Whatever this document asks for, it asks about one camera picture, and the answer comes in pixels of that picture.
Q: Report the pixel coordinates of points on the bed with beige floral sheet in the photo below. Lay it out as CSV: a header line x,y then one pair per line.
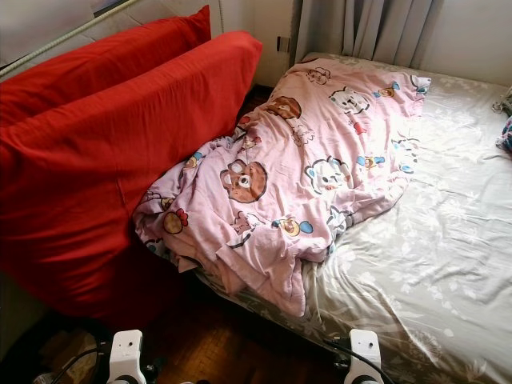
x,y
440,256

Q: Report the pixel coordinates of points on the black round bin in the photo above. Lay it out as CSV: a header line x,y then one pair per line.
x,y
26,360

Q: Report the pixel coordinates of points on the dark wall socket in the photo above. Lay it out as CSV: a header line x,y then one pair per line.
x,y
283,44

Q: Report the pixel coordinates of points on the brown cardboard scrap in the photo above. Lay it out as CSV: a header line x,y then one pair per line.
x,y
68,356

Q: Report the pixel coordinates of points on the pink cartoon print blanket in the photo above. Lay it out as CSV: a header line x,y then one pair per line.
x,y
296,152

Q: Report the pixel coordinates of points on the red white blue striped bolster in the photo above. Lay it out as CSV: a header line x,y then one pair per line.
x,y
506,134

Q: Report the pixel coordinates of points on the grey curtain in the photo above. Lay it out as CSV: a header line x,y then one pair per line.
x,y
368,30

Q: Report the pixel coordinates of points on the large red cushion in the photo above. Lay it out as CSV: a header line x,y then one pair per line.
x,y
96,192
88,72

